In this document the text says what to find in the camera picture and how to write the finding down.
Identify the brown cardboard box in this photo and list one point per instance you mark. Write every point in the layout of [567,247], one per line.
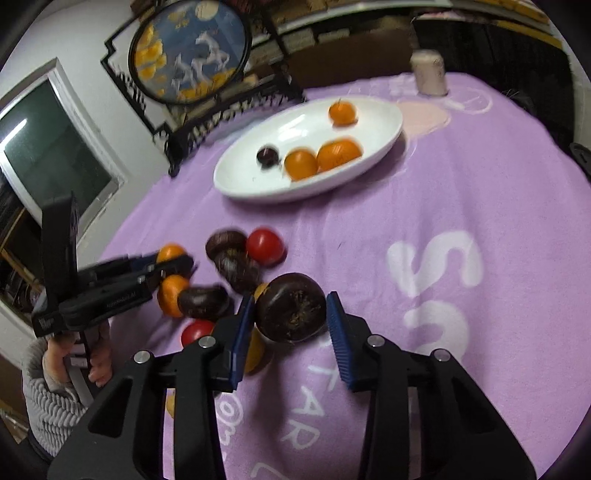
[351,55]

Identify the white framed window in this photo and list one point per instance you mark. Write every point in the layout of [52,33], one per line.
[51,147]

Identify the small dark purple plum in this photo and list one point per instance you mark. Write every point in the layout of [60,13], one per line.
[268,157]

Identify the white oval plate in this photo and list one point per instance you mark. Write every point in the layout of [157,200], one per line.
[258,180]

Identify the small orange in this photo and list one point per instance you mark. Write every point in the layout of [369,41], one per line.
[342,114]

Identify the red tomato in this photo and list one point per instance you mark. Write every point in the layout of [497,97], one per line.
[196,333]
[264,247]

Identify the yellow orange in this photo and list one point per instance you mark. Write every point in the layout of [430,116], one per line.
[261,291]

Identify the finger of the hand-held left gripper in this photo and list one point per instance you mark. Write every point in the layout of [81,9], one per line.
[129,267]
[115,300]

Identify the large orange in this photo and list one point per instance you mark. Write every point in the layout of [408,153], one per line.
[339,155]

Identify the white cup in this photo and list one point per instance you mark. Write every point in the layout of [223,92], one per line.
[429,74]

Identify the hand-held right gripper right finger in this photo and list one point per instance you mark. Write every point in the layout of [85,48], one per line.
[340,344]

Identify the large dark purple plum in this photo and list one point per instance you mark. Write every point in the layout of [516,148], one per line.
[291,307]

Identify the person's left forearm grey sleeve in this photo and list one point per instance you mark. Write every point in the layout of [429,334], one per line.
[46,410]

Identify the person's left hand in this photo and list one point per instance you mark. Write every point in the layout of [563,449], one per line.
[57,357]

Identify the purple printed blanket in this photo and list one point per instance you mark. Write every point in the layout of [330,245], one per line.
[438,221]

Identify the round deer picture on stand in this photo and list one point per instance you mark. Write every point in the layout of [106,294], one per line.
[194,50]

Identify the dark cabinet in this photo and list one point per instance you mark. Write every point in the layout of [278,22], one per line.
[498,50]

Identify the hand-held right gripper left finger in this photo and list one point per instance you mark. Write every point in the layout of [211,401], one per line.
[241,341]

